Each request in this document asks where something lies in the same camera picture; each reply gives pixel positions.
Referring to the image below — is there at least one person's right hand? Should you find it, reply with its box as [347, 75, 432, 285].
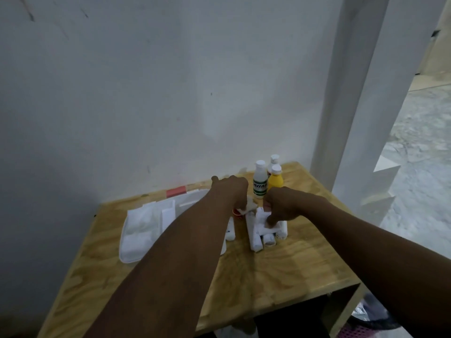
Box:
[263, 187, 311, 229]

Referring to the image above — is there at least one person's left hand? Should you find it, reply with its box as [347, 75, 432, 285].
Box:
[211, 175, 249, 212]

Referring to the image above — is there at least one white bandage packet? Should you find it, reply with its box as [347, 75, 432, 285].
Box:
[255, 207, 282, 237]

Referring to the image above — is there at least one person's right forearm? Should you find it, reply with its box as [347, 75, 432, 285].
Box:
[299, 200, 451, 338]

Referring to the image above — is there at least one person's left forearm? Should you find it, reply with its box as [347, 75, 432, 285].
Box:
[84, 198, 237, 338]

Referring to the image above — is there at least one white bottle green label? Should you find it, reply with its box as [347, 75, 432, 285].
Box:
[253, 160, 268, 200]

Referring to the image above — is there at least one yellow bottle white cap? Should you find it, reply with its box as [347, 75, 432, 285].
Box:
[267, 164, 284, 192]

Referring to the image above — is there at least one long white bandage roll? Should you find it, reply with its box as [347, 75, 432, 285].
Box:
[245, 210, 264, 253]

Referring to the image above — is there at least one narrow white gauze pack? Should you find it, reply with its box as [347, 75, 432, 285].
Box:
[161, 200, 176, 233]

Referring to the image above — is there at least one white open first aid case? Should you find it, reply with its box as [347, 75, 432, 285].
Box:
[119, 189, 227, 264]

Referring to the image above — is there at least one wooden table leg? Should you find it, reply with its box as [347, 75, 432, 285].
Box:
[329, 283, 369, 338]

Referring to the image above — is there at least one black plastic bag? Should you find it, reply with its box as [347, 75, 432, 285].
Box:
[352, 294, 400, 331]

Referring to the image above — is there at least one pink plastic basket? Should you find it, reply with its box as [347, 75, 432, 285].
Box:
[337, 324, 376, 338]

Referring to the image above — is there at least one white door frame post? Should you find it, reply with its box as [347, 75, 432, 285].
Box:
[309, 0, 449, 226]

